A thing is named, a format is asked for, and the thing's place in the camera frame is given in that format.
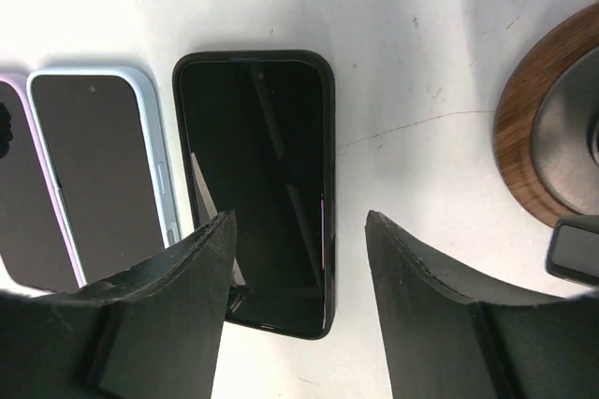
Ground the black phone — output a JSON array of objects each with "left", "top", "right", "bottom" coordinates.
[{"left": 172, "top": 49, "right": 336, "bottom": 340}]

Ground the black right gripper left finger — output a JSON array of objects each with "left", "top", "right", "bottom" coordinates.
[{"left": 1, "top": 212, "right": 237, "bottom": 398}]

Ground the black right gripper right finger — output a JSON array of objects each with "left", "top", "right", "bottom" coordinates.
[{"left": 365, "top": 211, "right": 598, "bottom": 398}]

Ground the wooden round-base phone stand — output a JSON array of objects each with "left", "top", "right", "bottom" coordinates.
[{"left": 493, "top": 0, "right": 599, "bottom": 288}]

